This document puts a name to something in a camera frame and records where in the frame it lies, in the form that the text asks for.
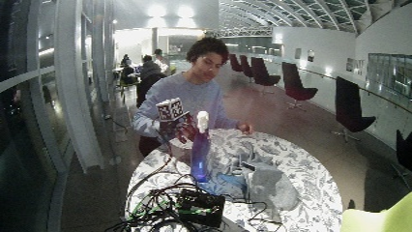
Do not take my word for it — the blue spray bottle white top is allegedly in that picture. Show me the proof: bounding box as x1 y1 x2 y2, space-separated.
189 110 212 184

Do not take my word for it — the white marker cube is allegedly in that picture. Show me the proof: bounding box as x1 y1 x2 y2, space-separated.
155 97 191 123

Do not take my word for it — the person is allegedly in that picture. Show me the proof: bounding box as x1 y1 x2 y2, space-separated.
131 37 255 159
119 53 136 86
139 54 164 81
153 48 172 75

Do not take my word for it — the blue flat object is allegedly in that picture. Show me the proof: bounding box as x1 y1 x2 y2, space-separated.
216 172 249 191

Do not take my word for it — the dark lounge chair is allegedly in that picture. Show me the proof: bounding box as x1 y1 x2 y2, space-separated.
228 53 244 73
281 61 319 111
239 54 255 83
393 129 412 189
333 75 377 143
249 56 281 95

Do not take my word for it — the grey crumpled cloth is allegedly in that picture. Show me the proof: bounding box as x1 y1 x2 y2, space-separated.
247 163 303 213

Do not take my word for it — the floral blue white tablecloth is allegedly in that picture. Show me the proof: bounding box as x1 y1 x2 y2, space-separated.
124 128 345 232

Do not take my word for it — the black electronics box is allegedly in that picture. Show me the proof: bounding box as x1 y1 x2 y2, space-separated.
176 188 227 229

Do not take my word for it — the white pillar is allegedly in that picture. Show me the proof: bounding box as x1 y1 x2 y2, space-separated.
53 0 105 174

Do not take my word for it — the yellow-green chair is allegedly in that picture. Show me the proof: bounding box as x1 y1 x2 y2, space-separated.
340 190 412 232

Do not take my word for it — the bundle of black cables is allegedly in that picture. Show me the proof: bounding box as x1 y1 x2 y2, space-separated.
103 154 225 232

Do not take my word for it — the thin black cable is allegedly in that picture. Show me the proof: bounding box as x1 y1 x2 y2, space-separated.
227 196 287 228

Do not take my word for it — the wall handrail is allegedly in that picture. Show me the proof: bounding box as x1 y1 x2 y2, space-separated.
275 61 412 114

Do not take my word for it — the glass wall panel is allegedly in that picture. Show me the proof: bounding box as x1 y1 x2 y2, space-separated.
367 52 412 99

